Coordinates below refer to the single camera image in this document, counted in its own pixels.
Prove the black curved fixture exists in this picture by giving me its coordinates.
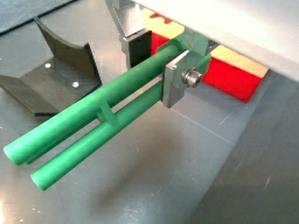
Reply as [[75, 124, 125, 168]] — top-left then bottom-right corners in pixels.
[[0, 17, 101, 116]]

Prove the red shape sorter block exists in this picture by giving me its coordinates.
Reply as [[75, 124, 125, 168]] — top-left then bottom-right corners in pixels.
[[141, 8, 268, 102]]

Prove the green three prong object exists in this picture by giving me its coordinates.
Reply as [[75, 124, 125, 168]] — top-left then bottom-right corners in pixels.
[[3, 38, 214, 192]]

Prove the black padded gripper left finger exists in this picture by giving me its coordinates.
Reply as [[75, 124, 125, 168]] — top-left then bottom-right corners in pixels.
[[105, 0, 152, 69]]

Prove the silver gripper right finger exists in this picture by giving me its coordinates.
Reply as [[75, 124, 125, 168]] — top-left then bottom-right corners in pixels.
[[160, 28, 219, 108]]

